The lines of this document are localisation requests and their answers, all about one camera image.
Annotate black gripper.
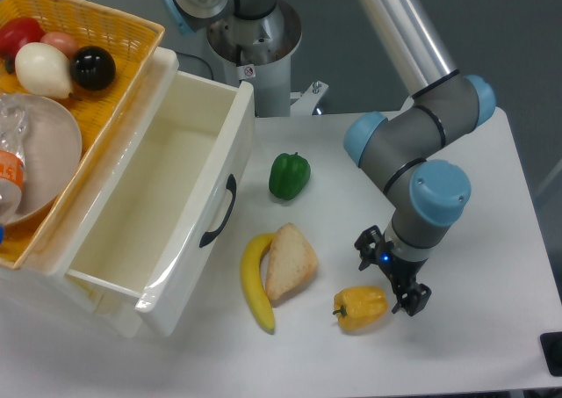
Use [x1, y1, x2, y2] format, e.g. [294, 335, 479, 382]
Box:
[354, 225, 432, 316]

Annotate yellow bell pepper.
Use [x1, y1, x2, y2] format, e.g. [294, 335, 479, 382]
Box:
[332, 286, 388, 332]

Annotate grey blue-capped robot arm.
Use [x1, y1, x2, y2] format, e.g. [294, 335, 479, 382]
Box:
[163, 0, 496, 315]

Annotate green bell pepper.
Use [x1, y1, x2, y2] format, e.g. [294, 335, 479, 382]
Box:
[268, 153, 311, 201]

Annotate triangular bread slice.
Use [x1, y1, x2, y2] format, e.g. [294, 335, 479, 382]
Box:
[265, 223, 319, 301]

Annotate yellow banana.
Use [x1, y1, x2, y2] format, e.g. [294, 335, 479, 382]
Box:
[240, 233, 276, 335]

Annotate black object at table edge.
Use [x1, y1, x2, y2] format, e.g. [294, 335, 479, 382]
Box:
[539, 331, 562, 377]

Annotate white plastic drawer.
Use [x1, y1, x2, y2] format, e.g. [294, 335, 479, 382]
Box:
[66, 49, 255, 336]

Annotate white drawer cabinet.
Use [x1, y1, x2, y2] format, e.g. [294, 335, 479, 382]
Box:
[1, 262, 148, 338]

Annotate yellow woven basket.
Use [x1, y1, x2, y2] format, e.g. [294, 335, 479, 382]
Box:
[1, 0, 165, 270]

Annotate black round eggplant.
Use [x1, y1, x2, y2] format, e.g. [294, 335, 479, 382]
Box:
[70, 46, 116, 91]

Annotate pink peach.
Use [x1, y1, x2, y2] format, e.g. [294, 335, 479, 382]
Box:
[40, 32, 79, 59]

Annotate white onion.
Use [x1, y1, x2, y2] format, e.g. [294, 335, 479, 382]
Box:
[15, 42, 74, 99]

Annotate clear plastic bottle orange label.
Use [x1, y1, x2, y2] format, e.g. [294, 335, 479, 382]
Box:
[1, 94, 27, 242]

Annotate red tomato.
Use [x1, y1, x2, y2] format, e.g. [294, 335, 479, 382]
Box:
[1, 17, 46, 59]

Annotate black drawer handle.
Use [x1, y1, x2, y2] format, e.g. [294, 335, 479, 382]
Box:
[199, 174, 238, 248]

